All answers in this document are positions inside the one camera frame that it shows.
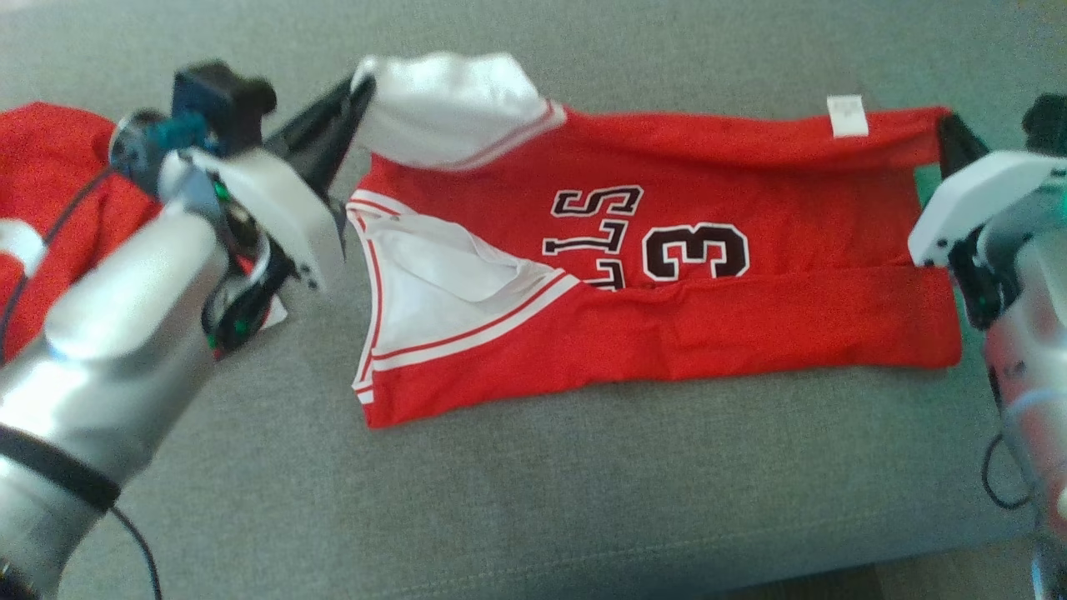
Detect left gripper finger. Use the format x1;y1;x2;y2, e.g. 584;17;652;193
265;75;373;164
300;83;377;202

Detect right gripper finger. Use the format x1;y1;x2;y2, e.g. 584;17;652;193
946;112;994;168
939;117;983;181

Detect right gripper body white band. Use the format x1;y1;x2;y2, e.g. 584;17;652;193
907;150;1067;268

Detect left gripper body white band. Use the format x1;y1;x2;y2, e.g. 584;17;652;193
158;147;348;293

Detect red white basketball jersey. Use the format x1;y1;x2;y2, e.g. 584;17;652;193
346;52;964;430

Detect red shorts white stripe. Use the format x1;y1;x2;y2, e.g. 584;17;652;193
0;102;289;364

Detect grey sofa seat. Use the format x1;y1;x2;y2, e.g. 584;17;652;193
0;0;1067;600

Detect left arm black cable teal plug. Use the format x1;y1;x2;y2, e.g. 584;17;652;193
0;112;211;600

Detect arm black cable teal plug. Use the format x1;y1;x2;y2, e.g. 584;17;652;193
0;112;211;600
981;433;1034;511

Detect white cable label tag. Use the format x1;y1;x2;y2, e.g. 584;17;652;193
0;218;48;276

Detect right arm black cable teal plug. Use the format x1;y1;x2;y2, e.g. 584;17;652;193
981;433;1034;511

